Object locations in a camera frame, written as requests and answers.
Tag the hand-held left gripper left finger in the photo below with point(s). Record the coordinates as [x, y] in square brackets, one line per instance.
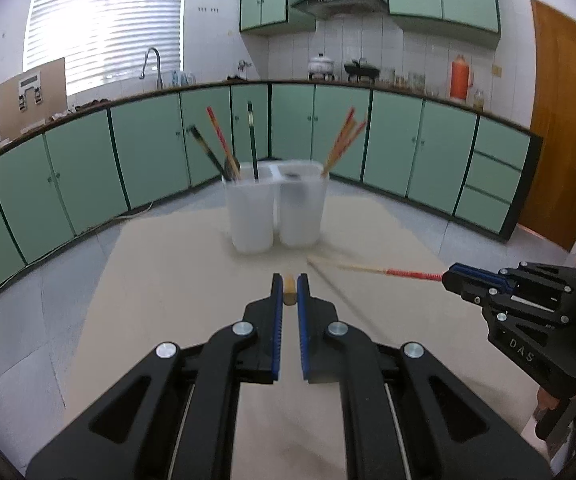
[278, 330]

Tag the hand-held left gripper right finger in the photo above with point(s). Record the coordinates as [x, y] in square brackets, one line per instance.
[302, 330]

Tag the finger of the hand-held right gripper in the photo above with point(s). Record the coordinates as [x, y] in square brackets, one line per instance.
[473, 274]
[468, 292]

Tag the brown wooden utensil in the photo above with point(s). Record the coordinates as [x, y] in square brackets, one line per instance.
[290, 290]

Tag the red and wood chopstick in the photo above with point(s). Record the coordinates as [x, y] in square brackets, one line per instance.
[408, 273]

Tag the white plastic utensil holder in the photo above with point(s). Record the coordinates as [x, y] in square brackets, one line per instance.
[273, 215]

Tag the person's right hand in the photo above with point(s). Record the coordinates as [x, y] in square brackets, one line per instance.
[563, 394]

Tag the green drawer unit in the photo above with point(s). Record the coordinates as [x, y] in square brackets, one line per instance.
[495, 175]

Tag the green base cabinets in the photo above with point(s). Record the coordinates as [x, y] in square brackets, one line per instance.
[87, 170]
[393, 145]

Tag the wooden door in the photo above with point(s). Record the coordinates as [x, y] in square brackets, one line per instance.
[563, 125]

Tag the small yellowish jar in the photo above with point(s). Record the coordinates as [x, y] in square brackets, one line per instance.
[478, 100]

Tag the orange striped wooden chopstick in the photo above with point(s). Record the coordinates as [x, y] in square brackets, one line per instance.
[348, 141]
[355, 137]
[342, 135]

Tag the black chopstick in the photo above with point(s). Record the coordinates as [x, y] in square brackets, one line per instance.
[207, 152]

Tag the orange thermos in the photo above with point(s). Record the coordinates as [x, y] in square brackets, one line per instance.
[460, 79]

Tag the dark green chopstick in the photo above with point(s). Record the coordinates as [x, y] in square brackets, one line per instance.
[252, 135]

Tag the red patterned chopstick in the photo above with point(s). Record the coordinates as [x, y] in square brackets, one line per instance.
[220, 135]

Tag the black wok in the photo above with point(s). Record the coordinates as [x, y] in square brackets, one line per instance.
[361, 70]

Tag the white cooking pot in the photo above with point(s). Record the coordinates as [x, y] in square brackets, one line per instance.
[321, 66]

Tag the clear bottles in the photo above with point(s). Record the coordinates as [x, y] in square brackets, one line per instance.
[182, 78]

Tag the metal sink faucet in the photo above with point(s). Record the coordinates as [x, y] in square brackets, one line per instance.
[156, 62]

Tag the black range hood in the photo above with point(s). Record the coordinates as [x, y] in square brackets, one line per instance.
[338, 5]

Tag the brown cardboard sheet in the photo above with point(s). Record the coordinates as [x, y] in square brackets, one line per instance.
[12, 110]

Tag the white window blinds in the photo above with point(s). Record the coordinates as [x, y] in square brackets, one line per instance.
[107, 20]

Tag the wall tap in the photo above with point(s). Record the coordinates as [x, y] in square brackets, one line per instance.
[243, 65]

